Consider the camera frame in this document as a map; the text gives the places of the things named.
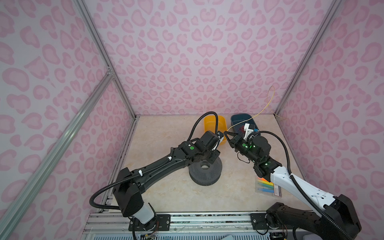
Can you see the right aluminium corner post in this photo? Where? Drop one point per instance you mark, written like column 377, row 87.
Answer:
column 322, row 29

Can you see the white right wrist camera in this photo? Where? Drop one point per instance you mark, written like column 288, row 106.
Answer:
column 249, row 129

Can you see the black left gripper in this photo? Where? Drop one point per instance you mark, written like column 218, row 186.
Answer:
column 216, row 154

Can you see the yellow plastic tray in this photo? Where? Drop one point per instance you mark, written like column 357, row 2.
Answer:
column 210, row 123

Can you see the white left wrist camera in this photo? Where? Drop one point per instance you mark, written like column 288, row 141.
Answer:
column 221, row 137

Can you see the diagonal aluminium frame bar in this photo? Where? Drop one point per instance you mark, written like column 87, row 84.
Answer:
column 19, row 207

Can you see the dark grey cable spool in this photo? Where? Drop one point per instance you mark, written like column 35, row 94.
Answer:
column 205, row 173

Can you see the pack of coloured markers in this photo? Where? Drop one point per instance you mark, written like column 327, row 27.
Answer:
column 266, row 188

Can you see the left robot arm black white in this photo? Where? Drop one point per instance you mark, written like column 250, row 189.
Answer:
column 132, row 184

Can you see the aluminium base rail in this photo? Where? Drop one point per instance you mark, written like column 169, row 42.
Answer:
column 192, row 226

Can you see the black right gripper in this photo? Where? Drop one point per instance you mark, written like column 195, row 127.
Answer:
column 234, row 143

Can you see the aluminium corner frame post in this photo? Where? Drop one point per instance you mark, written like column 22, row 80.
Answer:
column 91, row 27

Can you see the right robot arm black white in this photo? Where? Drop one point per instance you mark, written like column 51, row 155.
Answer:
column 330, row 217

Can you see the teal plastic tray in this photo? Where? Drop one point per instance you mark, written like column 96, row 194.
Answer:
column 238, row 121

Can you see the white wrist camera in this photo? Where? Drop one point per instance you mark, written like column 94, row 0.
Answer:
column 221, row 137
column 249, row 129

